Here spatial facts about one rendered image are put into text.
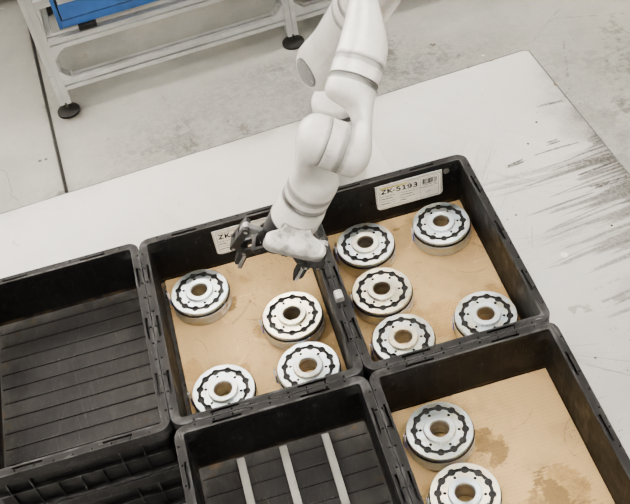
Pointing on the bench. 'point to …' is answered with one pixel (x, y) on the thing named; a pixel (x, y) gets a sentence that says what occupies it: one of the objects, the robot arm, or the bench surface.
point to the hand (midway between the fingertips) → (268, 268)
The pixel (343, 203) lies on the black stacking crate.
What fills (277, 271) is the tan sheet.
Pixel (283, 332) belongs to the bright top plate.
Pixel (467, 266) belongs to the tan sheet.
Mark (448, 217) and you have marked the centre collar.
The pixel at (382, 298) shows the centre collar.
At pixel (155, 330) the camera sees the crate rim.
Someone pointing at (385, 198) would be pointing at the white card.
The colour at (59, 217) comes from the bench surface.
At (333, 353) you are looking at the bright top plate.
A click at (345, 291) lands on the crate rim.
